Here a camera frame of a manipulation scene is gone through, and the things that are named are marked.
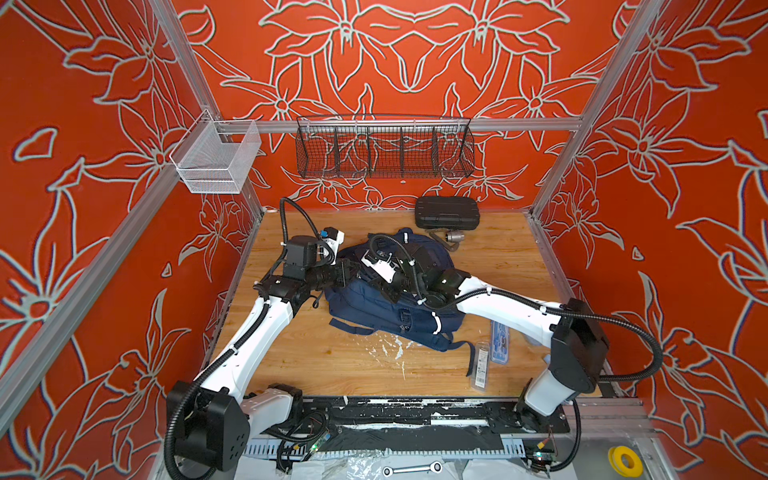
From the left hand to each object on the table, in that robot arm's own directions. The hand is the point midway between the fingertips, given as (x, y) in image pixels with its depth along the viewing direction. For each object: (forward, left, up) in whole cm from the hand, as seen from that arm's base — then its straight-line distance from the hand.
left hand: (358, 264), depth 77 cm
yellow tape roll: (-36, -65, -22) cm, 78 cm away
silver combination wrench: (-40, -21, -22) cm, 51 cm away
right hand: (-1, -3, -4) cm, 5 cm away
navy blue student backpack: (-8, 0, -10) cm, 12 cm away
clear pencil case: (-18, -34, -21) cm, 44 cm away
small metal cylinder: (+27, -31, -18) cm, 45 cm away
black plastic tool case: (+35, -30, -14) cm, 48 cm away
